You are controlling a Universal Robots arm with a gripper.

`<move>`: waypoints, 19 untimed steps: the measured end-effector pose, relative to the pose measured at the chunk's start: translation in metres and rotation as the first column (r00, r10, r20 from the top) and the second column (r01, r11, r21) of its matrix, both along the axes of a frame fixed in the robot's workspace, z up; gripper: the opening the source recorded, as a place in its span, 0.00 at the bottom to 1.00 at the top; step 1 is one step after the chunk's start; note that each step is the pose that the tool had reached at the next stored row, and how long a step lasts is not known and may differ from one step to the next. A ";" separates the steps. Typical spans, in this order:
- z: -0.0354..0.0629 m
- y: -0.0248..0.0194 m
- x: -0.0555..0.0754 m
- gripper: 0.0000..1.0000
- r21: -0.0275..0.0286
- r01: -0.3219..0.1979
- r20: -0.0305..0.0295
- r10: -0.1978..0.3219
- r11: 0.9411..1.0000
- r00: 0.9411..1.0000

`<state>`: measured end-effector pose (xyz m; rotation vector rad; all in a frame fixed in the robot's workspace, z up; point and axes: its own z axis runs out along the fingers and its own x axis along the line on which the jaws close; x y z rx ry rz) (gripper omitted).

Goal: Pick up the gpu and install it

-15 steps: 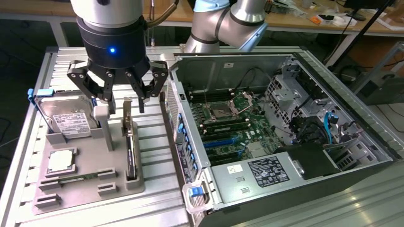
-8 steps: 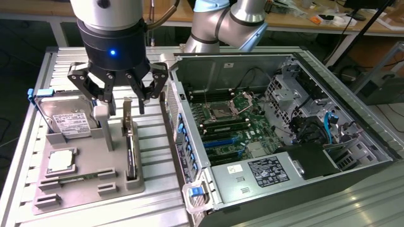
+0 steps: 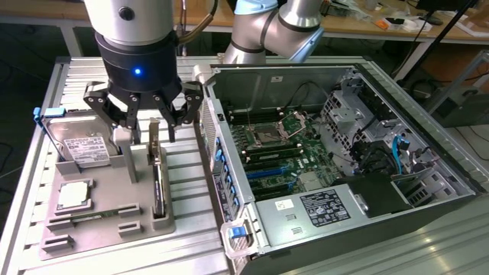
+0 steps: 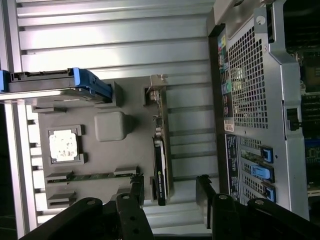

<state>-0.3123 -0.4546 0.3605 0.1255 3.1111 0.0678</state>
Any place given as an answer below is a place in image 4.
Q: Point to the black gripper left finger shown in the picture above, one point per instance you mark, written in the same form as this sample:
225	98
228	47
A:
132	220

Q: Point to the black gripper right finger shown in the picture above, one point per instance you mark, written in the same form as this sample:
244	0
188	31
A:
225	220

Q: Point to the blue card retention clip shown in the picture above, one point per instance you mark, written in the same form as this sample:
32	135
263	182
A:
267	155
262	173
270	193

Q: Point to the green RAM stick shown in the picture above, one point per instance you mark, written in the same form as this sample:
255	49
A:
95	176

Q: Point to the grey parts rack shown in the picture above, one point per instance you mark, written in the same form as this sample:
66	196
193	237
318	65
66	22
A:
107	155

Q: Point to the silver CPU chip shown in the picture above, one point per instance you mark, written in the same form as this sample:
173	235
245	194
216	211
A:
62	143

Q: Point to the open black PC case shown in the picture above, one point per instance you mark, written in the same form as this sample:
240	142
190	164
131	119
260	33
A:
250	87

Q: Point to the hard disk with blue bracket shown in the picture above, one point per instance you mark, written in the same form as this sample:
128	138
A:
50	82

